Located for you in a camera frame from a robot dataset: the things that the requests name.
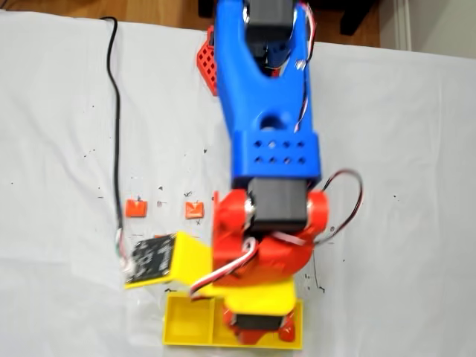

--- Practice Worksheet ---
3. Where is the yellow three-compartment box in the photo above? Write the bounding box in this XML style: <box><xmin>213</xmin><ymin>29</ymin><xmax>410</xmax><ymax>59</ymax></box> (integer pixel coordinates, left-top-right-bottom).
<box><xmin>162</xmin><ymin>292</ymin><xmax>305</xmax><ymax>351</ymax></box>

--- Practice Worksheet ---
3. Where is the white tablecloth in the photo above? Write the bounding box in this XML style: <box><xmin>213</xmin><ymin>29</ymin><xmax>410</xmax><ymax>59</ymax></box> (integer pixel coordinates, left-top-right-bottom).
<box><xmin>0</xmin><ymin>10</ymin><xmax>476</xmax><ymax>357</ymax></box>

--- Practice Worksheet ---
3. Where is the white baseboard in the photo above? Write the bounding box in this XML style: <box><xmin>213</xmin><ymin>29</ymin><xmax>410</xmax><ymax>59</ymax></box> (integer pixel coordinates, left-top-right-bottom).
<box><xmin>393</xmin><ymin>0</ymin><xmax>412</xmax><ymax>51</ymax></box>

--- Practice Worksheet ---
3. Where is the white red servo wire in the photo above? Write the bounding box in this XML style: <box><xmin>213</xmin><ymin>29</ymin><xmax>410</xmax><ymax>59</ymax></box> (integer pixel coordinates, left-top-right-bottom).
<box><xmin>188</xmin><ymin>169</ymin><xmax>364</xmax><ymax>300</ymax></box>

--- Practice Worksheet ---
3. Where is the camera board on yellow bracket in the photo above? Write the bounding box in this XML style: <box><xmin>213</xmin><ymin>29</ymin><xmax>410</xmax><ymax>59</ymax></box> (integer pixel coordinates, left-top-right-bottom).
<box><xmin>123</xmin><ymin>231</ymin><xmax>216</xmax><ymax>295</ymax></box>

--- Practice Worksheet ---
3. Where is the black camera cable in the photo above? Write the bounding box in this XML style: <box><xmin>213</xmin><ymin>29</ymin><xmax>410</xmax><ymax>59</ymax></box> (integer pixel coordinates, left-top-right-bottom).
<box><xmin>99</xmin><ymin>16</ymin><xmax>131</xmax><ymax>274</ymax></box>

